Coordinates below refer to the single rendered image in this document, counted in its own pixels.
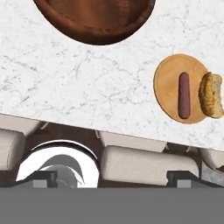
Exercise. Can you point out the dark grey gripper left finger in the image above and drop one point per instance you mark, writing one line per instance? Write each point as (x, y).
(43, 178)

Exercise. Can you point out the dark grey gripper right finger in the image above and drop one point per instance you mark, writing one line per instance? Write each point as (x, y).
(178, 177)

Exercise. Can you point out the reddish brown sausage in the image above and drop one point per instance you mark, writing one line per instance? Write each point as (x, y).
(184, 96)

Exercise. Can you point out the golden brown bun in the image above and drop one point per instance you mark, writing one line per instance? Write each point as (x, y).
(210, 96)

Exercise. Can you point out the round light wooden plate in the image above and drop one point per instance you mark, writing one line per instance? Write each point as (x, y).
(167, 87)

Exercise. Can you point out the dark brown wooden bowl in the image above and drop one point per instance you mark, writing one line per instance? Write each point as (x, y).
(96, 26)

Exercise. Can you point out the white round disc with black rim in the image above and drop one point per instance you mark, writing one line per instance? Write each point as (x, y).
(35, 160)

